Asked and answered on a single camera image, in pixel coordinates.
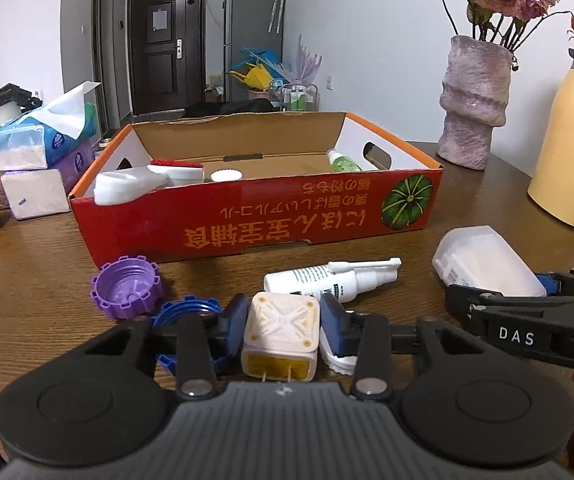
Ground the clear cart with bottles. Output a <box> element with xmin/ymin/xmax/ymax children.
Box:
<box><xmin>271</xmin><ymin>79</ymin><xmax>320</xmax><ymax>114</ymax></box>

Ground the white yellow square container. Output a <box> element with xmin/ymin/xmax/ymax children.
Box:
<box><xmin>240</xmin><ymin>292</ymin><xmax>322</xmax><ymax>384</ymax></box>

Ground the green spray bottle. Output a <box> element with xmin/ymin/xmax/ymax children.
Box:
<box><xmin>326</xmin><ymin>149</ymin><xmax>364</xmax><ymax>174</ymax></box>

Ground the purple tissue pack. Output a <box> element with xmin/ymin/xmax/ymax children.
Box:
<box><xmin>42</xmin><ymin>139</ymin><xmax>96</xmax><ymax>192</ymax></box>

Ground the purple decorative plant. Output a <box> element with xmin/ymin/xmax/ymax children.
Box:
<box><xmin>281</xmin><ymin>34</ymin><xmax>326</xmax><ymax>87</ymax></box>

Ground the purple bottle cap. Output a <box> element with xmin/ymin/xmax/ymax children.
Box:
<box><xmin>90</xmin><ymin>254</ymin><xmax>162</xmax><ymax>321</ymax></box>

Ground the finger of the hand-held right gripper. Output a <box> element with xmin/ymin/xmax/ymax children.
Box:
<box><xmin>444</xmin><ymin>283</ymin><xmax>574</xmax><ymax>332</ymax></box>
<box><xmin>536</xmin><ymin>268</ymin><xmax>574</xmax><ymax>304</ymax></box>

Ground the red and white lint brush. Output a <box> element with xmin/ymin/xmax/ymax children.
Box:
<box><xmin>94</xmin><ymin>158</ymin><xmax>206</xmax><ymax>206</ymax></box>

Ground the yellow thermos jug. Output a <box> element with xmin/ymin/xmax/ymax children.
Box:
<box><xmin>527</xmin><ymin>36</ymin><xmax>574</xmax><ymax>231</ymax></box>

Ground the black rack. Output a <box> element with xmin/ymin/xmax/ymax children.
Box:
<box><xmin>0</xmin><ymin>83</ymin><xmax>44</xmax><ymax>117</ymax></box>

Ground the red cardboard box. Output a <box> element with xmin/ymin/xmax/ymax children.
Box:
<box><xmin>69</xmin><ymin>111</ymin><xmax>443</xmax><ymax>269</ymax></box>

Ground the grey refrigerator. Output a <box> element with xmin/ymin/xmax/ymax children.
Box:
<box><xmin>224</xmin><ymin>0</ymin><xmax>286</xmax><ymax>106</ymax></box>

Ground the blue bottle cap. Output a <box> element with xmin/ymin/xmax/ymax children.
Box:
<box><xmin>150</xmin><ymin>295</ymin><xmax>242</xmax><ymax>377</ymax></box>

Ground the pink ceramic vase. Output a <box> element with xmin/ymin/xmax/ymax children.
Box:
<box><xmin>439</xmin><ymin>34</ymin><xmax>513</xmax><ymax>171</ymax></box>

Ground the translucent white plastic container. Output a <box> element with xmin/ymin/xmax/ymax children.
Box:
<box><xmin>431</xmin><ymin>225</ymin><xmax>548</xmax><ymax>297</ymax></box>

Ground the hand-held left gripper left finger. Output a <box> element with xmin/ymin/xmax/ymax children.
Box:
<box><xmin>84</xmin><ymin>292</ymin><xmax>250</xmax><ymax>402</ymax></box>

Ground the black bag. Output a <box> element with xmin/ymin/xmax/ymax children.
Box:
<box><xmin>181</xmin><ymin>98</ymin><xmax>276</xmax><ymax>120</ymax></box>

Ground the white tissue pack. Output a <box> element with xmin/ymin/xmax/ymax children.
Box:
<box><xmin>0</xmin><ymin>167</ymin><xmax>73</xmax><ymax>220</ymax></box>

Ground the dark brown door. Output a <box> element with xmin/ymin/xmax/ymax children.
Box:
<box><xmin>127</xmin><ymin>0</ymin><xmax>207</xmax><ymax>116</ymax></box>

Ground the blue tissue pack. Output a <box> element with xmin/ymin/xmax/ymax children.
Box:
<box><xmin>0</xmin><ymin>81</ymin><xmax>103</xmax><ymax>171</ymax></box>

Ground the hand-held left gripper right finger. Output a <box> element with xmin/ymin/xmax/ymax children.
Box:
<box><xmin>319</xmin><ymin>294</ymin><xmax>474</xmax><ymax>403</ymax></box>

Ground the white nasal spray bottle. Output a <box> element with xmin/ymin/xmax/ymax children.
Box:
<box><xmin>263</xmin><ymin>256</ymin><xmax>403</xmax><ymax>305</ymax></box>

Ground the white folded umbrella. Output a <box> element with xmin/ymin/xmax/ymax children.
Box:
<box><xmin>268</xmin><ymin>0</ymin><xmax>287</xmax><ymax>35</ymax></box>

